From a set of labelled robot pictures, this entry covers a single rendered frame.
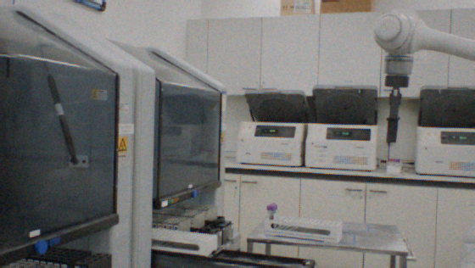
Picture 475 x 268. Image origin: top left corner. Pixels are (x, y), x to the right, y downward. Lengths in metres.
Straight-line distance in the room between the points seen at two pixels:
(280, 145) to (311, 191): 0.45
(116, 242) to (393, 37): 0.99
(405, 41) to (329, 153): 2.49
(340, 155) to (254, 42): 1.29
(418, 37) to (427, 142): 2.43
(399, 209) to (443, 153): 0.53
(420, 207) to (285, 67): 1.59
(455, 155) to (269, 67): 1.68
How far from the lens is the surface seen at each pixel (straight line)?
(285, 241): 1.89
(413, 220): 3.89
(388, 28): 1.43
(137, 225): 1.60
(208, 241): 1.65
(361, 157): 3.85
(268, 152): 3.96
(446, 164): 3.86
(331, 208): 3.90
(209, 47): 4.48
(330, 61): 4.18
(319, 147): 3.88
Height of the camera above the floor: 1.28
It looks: 2 degrees down
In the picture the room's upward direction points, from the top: 2 degrees clockwise
